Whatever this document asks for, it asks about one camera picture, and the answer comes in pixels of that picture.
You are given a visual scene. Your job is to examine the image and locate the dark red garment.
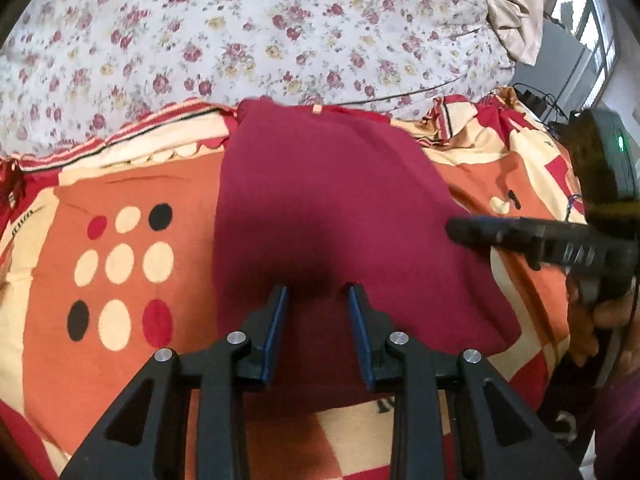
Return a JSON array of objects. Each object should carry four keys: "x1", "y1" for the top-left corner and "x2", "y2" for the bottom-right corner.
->
[{"x1": 213, "y1": 100, "x2": 521, "y2": 419}]

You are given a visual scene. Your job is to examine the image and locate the person's right hand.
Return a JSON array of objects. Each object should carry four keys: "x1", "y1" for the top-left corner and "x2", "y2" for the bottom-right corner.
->
[{"x1": 566, "y1": 278, "x2": 639, "y2": 376}]

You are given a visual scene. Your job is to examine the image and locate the orange red patterned blanket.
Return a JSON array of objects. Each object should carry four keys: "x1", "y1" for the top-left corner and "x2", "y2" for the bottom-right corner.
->
[{"x1": 1, "y1": 88, "x2": 585, "y2": 479}]

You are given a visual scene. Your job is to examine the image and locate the white floral quilt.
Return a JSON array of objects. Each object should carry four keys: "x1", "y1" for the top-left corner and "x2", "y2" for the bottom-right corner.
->
[{"x1": 1, "y1": 0, "x2": 515, "y2": 156}]

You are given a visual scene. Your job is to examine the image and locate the black cables and charger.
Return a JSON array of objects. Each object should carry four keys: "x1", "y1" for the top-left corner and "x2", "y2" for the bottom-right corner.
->
[{"x1": 512, "y1": 81, "x2": 584, "y2": 126}]

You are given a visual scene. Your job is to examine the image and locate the window with frame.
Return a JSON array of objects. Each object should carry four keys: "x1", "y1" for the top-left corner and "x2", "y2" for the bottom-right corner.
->
[{"x1": 548, "y1": 0, "x2": 617, "y2": 110}]

